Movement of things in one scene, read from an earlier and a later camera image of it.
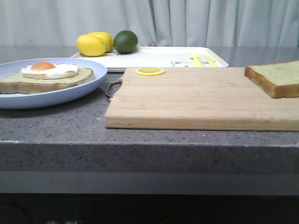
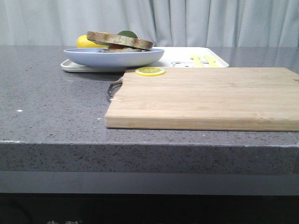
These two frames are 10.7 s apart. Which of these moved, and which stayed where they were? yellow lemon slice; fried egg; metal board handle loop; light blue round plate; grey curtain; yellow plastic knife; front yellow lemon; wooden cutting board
Moved: fried egg; light blue round plate
Stayed: yellow plastic knife; wooden cutting board; yellow lemon slice; front yellow lemon; metal board handle loop; grey curtain
